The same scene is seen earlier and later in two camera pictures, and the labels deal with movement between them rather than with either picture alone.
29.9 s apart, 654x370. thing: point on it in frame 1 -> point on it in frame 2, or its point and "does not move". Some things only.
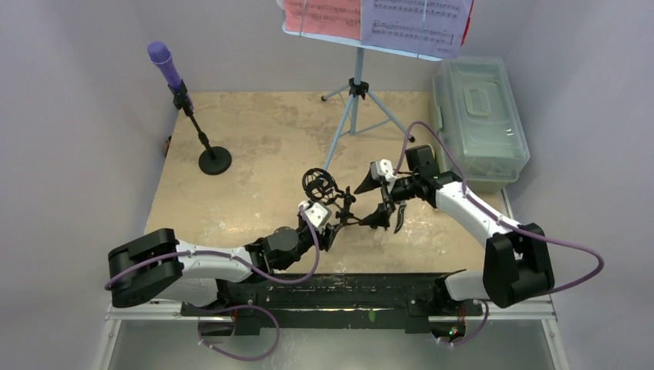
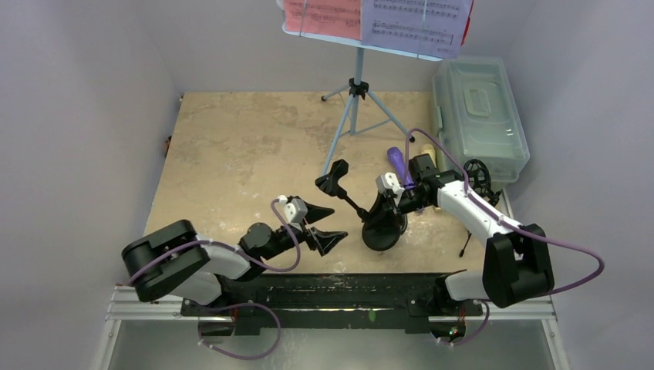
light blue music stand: [366, 111] does not move
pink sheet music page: [340, 18] does not move
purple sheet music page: [431, 28] does not move
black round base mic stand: [217, 159] -> [381, 231]
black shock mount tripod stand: [321, 186] -> [480, 183]
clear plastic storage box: [481, 119] does not move
